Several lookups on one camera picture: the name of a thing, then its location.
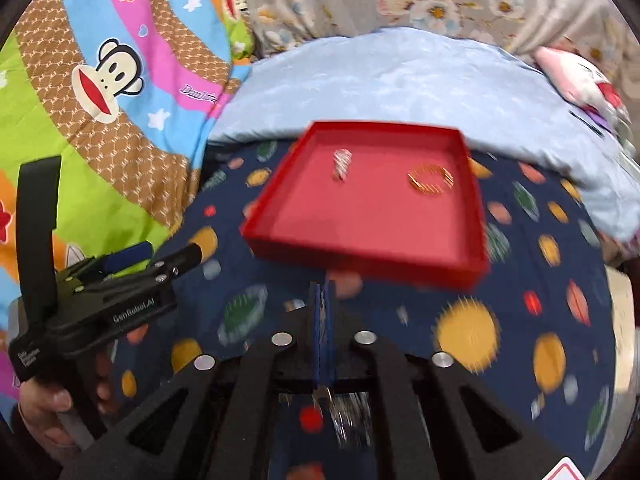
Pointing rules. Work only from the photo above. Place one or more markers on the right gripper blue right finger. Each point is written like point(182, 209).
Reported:
point(329, 304)

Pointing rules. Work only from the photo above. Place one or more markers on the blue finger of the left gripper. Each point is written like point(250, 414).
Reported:
point(128, 257)

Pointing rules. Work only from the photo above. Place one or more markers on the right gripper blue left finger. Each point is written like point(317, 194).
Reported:
point(315, 307)

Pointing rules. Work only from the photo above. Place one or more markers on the red cardboard tray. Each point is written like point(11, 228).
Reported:
point(340, 200)

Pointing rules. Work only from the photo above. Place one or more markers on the silver metal wristwatch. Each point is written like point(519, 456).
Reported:
point(350, 416)

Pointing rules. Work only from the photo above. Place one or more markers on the gold twisted cuff bangle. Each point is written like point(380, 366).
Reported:
point(430, 179)

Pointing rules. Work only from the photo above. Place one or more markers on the left human hand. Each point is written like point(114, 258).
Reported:
point(39, 405)

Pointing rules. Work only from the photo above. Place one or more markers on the colourful monkey cartoon blanket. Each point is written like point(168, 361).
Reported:
point(126, 92)

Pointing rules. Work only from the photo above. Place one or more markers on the navy planet print bedsheet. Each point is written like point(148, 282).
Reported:
point(537, 329)

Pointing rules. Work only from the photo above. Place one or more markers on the light blue quilt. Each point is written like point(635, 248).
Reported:
point(500, 104)

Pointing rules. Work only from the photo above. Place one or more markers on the pink white plush pillow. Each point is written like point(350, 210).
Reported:
point(582, 84)

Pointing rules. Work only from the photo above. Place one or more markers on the grey floral curtain fabric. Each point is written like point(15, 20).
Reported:
point(594, 29)

